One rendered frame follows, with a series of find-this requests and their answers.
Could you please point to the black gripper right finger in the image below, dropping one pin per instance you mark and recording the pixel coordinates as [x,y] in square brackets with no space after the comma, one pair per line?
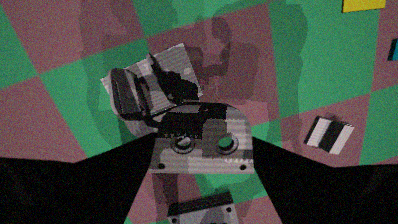
[304,191]

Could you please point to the teal flat bar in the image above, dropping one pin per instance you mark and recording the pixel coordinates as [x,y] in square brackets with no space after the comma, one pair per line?
[393,54]

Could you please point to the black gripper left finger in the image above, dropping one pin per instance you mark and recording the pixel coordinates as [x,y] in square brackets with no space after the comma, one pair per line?
[97,190]

